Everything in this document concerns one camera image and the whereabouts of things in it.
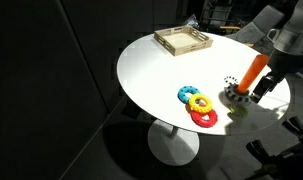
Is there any wooden tray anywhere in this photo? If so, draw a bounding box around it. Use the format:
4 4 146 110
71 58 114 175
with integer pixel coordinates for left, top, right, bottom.
153 25 214 57

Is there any grey chair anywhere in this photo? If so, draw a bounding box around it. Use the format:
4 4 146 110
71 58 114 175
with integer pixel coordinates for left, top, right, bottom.
220 4 285 48

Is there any orange stacking peg stand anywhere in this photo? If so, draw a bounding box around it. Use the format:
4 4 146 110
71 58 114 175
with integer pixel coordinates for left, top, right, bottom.
236 54 270 94

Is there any black equipment stand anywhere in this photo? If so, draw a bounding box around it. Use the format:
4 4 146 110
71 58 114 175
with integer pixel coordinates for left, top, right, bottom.
245 116 303 180

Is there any light green ring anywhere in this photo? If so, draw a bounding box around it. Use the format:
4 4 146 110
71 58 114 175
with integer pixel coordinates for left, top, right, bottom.
229 103 249 118

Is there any red studded ring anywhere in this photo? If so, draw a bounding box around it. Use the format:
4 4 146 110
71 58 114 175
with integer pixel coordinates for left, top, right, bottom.
185 103 219 129

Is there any yellow studded ring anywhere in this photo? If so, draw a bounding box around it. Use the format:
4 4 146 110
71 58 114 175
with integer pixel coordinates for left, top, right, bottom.
188 93 213 115

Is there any white table pedestal base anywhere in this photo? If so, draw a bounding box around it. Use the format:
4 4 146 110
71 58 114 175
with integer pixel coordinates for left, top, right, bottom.
147 119 201 167

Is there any blue studded ring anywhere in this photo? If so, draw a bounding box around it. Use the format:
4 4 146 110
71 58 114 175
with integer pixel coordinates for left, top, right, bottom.
177 85 201 105

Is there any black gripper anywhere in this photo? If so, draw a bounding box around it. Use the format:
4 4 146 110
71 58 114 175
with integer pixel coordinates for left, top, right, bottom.
250 71 287 104

